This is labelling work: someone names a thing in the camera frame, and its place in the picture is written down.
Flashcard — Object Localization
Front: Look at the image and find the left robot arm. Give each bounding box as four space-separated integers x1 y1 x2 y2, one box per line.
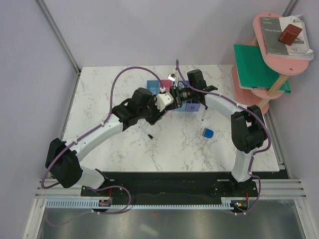
45 88 173 196

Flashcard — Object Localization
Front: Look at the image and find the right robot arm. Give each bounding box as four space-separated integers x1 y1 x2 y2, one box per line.
169 70 269 196

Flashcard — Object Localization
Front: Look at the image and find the blue-capped white pen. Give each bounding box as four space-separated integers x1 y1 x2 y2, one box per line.
201 106 208 121

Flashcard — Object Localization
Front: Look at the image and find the black-capped white pen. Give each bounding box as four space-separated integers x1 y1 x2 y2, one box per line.
139 126 154 139

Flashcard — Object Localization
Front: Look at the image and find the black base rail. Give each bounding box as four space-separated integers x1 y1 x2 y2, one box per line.
74 170 291 207

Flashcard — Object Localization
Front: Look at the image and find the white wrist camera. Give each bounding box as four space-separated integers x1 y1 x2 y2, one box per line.
155 93 173 112
167 73 179 85

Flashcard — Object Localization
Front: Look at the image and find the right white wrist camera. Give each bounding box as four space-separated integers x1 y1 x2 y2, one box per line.
167 73 179 85

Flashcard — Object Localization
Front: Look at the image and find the pink bin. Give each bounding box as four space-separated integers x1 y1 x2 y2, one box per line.
159 80 173 93

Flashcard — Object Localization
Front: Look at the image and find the white spiral notebook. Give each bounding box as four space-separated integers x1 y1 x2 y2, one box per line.
279 15 314 61

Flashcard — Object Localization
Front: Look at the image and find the light blue bin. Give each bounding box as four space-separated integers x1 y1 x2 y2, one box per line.
147 80 160 95
173 83 186 112

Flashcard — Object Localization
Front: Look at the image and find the blue eraser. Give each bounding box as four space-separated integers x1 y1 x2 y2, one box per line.
202 128 214 138

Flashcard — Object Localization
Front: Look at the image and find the dark red card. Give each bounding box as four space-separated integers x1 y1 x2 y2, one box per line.
278 24 302 46

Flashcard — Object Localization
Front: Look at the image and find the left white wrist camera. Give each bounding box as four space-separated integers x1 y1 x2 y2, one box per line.
155 93 173 112

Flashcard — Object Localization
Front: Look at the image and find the green folder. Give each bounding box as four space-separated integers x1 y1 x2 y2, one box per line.
234 44 280 91

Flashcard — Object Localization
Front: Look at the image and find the grey setup guide booklet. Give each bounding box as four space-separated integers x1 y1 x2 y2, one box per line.
260 17 288 55

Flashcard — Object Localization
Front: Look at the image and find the white slotted cable duct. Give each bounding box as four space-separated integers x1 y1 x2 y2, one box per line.
45 198 240 210

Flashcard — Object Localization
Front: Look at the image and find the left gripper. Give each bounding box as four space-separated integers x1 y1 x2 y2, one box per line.
138 95 167 125

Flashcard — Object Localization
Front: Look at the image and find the pink two-tier stand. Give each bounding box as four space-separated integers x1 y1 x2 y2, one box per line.
232 13 309 114

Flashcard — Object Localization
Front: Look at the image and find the purple bin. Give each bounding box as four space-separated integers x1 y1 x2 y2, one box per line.
185 100 200 112

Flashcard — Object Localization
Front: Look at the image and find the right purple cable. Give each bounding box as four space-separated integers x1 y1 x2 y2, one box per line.
175 59 272 216

